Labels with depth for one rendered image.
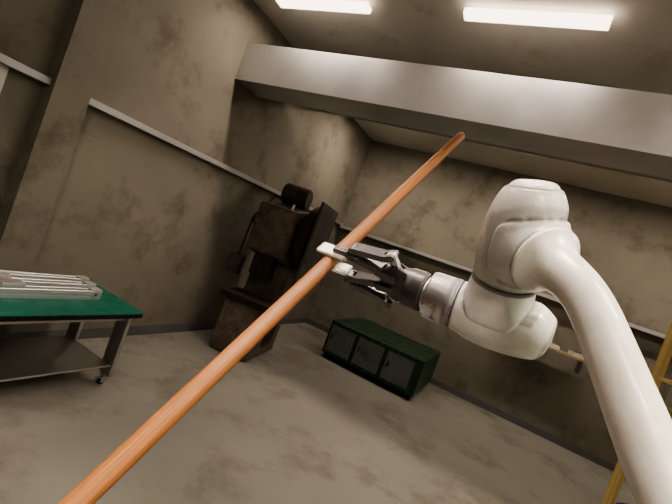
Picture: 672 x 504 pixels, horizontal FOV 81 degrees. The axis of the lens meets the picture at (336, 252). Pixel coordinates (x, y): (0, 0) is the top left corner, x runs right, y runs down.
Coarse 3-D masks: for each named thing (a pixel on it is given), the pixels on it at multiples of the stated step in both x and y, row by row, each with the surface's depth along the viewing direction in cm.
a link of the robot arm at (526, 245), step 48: (528, 192) 54; (480, 240) 61; (528, 240) 53; (576, 240) 54; (528, 288) 56; (576, 288) 47; (576, 336) 47; (624, 336) 44; (624, 384) 42; (624, 432) 41
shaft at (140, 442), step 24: (456, 144) 128; (432, 168) 115; (408, 192) 104; (384, 216) 95; (360, 240) 87; (336, 264) 81; (312, 288) 76; (264, 312) 68; (240, 336) 64; (216, 360) 60; (192, 384) 57; (168, 408) 54; (144, 432) 51; (120, 456) 49; (96, 480) 47
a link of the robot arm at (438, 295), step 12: (432, 276) 70; (444, 276) 70; (432, 288) 68; (444, 288) 68; (456, 288) 67; (420, 300) 70; (432, 300) 68; (444, 300) 67; (420, 312) 70; (432, 312) 69; (444, 312) 67; (444, 324) 68
